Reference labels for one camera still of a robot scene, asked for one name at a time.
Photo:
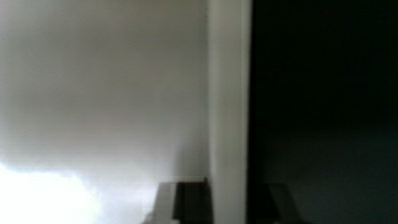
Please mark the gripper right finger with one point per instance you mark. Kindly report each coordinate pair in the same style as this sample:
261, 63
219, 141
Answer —
276, 208

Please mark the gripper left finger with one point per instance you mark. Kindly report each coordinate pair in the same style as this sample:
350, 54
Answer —
181, 203

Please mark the white square table top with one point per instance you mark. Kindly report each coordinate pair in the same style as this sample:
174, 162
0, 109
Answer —
123, 108

